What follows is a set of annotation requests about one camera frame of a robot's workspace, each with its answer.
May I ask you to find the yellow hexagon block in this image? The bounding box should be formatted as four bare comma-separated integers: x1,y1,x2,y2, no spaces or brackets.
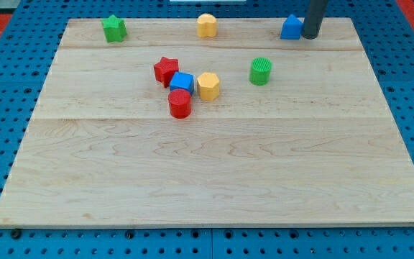
197,72,220,101

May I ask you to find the green cylinder block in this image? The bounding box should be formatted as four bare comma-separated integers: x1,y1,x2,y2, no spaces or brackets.
249,57,272,86

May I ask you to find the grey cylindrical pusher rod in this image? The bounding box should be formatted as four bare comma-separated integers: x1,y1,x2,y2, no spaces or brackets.
301,0,328,40

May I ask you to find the blue cube block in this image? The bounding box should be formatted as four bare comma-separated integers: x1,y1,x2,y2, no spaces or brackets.
169,72,194,95

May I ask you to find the red cylinder block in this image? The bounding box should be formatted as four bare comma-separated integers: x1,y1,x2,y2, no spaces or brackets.
168,88,191,119

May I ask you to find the green star block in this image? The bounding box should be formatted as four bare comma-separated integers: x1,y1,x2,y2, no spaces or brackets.
101,14,127,42

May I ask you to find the blue triangle block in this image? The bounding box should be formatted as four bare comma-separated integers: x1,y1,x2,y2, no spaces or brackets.
280,14,303,40

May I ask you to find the red star block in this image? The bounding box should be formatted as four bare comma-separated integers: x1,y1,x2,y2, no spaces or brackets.
153,56,179,88

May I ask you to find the light wooden board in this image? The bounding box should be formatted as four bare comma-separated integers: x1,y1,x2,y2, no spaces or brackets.
0,18,414,229

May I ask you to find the yellow heart block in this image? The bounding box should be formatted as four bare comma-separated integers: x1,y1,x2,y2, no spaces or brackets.
196,14,217,37

